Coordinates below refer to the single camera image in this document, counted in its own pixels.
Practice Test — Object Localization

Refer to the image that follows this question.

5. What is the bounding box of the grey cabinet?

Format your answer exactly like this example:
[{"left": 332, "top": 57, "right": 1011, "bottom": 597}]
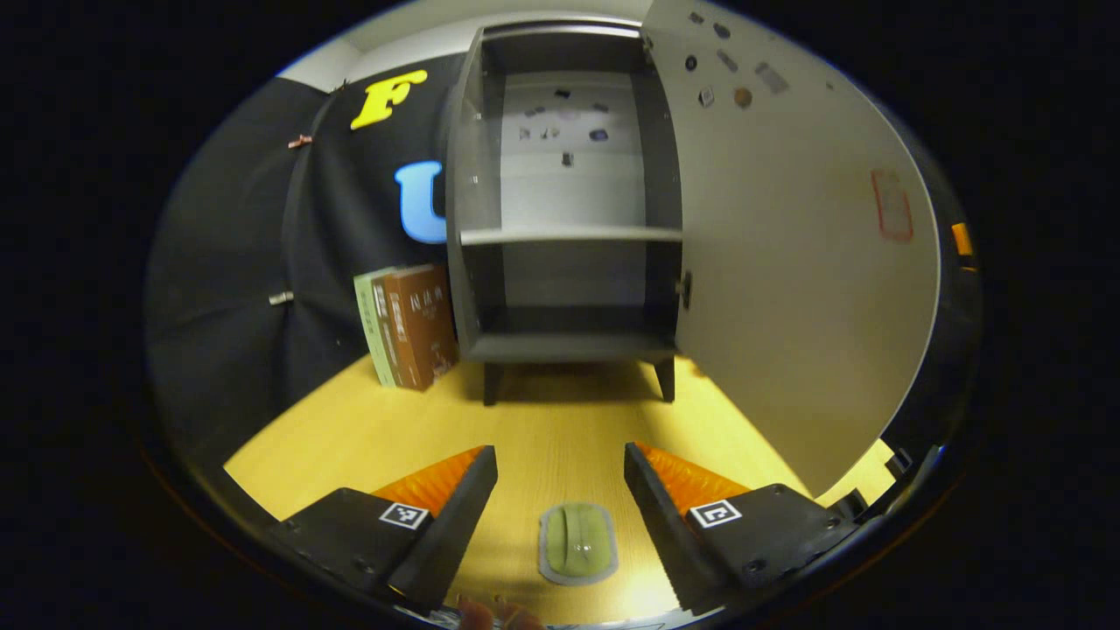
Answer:
[{"left": 444, "top": 21, "right": 686, "bottom": 406}]

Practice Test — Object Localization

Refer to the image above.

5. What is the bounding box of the thick brown book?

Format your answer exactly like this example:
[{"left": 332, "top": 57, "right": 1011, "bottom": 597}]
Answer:
[{"left": 383, "top": 263, "right": 459, "bottom": 392}]

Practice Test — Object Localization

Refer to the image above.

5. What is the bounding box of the black backdrop cloth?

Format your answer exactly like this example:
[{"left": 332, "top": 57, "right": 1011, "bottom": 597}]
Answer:
[{"left": 144, "top": 52, "right": 469, "bottom": 473}]

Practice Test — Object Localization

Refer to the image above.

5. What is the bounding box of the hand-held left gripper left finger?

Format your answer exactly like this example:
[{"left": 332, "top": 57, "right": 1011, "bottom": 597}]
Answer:
[{"left": 267, "top": 444, "right": 498, "bottom": 614}]

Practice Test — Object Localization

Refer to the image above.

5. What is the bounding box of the light green book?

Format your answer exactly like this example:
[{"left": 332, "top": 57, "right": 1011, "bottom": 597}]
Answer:
[{"left": 353, "top": 269, "right": 399, "bottom": 389}]

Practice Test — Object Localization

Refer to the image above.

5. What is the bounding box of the thin brown book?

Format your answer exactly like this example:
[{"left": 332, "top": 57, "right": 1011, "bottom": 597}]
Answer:
[{"left": 372, "top": 269, "right": 412, "bottom": 390}]

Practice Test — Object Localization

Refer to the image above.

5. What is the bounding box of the green coaster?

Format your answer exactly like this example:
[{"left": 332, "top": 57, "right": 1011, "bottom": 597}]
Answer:
[{"left": 537, "top": 501, "right": 620, "bottom": 586}]

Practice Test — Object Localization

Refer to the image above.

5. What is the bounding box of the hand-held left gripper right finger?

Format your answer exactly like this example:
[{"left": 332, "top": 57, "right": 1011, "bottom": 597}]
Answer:
[{"left": 624, "top": 441, "right": 867, "bottom": 618}]

